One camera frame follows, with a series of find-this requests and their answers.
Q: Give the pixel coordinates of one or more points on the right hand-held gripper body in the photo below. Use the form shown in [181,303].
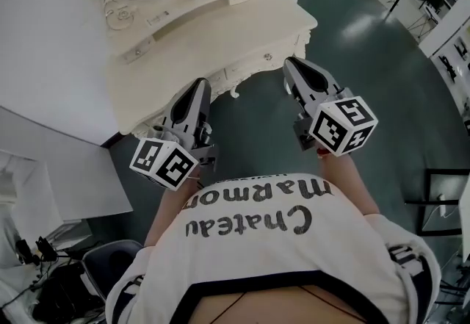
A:
[327,129]

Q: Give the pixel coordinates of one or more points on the person's white printed shirt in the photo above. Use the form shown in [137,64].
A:
[275,260]

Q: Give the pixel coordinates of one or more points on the black metal frame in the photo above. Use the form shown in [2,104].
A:
[428,186]

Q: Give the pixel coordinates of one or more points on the white paper label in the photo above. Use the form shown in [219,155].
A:
[158,17]

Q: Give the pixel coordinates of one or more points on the person's left forearm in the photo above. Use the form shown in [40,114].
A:
[161,216]

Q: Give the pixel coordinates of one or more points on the person's right forearm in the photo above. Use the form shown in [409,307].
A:
[345,183]

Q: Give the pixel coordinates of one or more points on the cream ornate dressing table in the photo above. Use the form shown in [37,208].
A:
[220,32]

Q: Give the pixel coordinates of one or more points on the grey black office chair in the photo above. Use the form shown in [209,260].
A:
[110,260]

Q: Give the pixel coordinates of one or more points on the white storage shelf rack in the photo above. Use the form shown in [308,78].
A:
[451,39]

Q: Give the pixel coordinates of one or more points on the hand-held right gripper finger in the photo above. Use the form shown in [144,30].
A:
[323,80]
[295,89]

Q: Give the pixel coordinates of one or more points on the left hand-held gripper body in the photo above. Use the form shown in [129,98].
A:
[147,159]

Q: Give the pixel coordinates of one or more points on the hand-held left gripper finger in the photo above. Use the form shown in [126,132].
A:
[200,109]
[174,117]

